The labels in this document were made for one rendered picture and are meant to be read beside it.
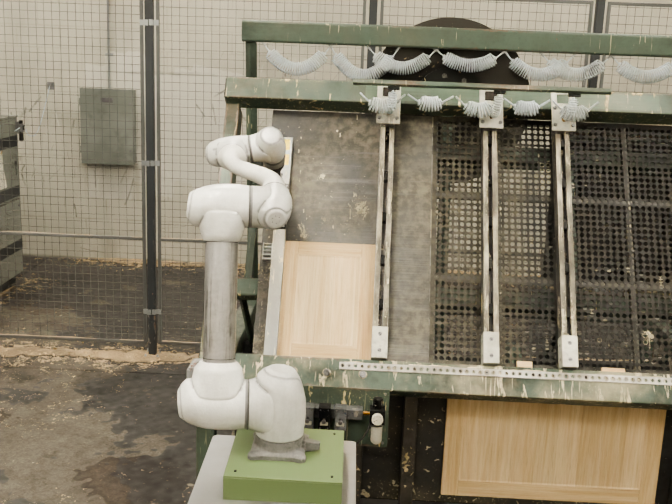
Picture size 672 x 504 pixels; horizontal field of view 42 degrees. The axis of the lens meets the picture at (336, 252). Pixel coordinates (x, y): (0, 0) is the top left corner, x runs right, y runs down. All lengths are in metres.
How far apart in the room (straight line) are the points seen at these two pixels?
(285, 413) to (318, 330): 0.83
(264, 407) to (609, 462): 1.73
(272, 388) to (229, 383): 0.13
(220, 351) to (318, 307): 0.88
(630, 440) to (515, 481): 0.51
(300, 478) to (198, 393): 0.40
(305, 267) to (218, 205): 0.97
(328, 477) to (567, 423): 1.41
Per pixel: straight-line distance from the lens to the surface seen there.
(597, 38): 4.39
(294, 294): 3.55
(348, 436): 3.50
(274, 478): 2.70
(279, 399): 2.72
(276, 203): 2.68
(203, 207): 2.69
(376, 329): 3.45
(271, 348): 3.48
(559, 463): 3.90
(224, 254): 2.71
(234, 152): 3.19
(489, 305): 3.52
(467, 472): 3.86
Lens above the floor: 2.08
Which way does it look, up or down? 13 degrees down
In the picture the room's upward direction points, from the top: 2 degrees clockwise
